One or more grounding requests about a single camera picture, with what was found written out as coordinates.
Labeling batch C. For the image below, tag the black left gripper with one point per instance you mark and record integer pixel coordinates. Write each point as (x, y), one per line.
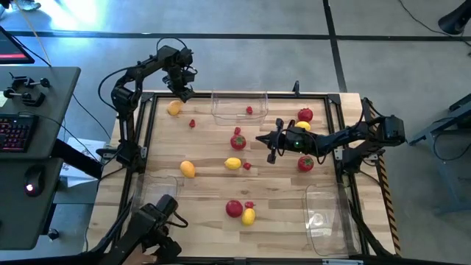
(176, 79)

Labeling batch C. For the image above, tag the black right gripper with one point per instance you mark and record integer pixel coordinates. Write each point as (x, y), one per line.
(298, 141)

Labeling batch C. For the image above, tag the orange-yellow plastic lemon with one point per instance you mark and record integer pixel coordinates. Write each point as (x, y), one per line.
(174, 108)
(187, 169)

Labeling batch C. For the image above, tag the red plastic tomato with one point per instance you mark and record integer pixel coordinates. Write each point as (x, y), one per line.
(305, 163)
(305, 115)
(238, 142)
(234, 208)

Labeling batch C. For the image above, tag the yellow plastic lemon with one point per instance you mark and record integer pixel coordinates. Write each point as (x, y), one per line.
(232, 163)
(248, 217)
(303, 125)

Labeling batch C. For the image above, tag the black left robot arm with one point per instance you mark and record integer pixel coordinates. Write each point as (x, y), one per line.
(127, 99)

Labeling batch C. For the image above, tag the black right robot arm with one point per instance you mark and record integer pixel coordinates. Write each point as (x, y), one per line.
(353, 134)

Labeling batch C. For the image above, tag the clear plastic bin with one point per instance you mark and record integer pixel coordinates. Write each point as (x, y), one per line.
(151, 184)
(228, 110)
(327, 206)

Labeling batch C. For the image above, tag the black table clamp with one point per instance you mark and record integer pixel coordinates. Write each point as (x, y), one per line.
(296, 89)

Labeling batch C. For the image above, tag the white paper sheets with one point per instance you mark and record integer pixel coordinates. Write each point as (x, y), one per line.
(86, 145)

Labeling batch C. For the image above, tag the yellow-black hazard tape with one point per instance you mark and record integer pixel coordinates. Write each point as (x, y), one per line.
(390, 206)

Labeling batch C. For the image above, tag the grey desk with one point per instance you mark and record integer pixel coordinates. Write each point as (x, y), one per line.
(44, 129)

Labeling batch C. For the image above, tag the black desk clamp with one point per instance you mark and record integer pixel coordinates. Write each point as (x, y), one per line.
(22, 81)
(33, 98)

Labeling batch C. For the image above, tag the black backlit keyboard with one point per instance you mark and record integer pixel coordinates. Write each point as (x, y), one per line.
(16, 132)

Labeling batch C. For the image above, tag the person's hand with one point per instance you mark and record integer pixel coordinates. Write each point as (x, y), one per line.
(138, 258)

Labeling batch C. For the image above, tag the black computer mouse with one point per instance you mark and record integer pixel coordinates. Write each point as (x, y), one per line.
(34, 182)

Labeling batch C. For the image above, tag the dark computer monitor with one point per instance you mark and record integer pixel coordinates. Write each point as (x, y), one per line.
(11, 48)

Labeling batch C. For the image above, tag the black cone-shaped stand base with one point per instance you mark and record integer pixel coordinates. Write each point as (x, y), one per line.
(456, 22)

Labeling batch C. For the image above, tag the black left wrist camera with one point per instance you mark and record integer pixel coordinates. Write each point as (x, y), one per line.
(190, 75)

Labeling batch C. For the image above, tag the black aluminium table frame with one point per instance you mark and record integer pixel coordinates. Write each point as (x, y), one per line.
(239, 95)

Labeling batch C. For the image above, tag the grey metal cart frame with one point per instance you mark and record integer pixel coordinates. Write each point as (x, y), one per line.
(456, 114)

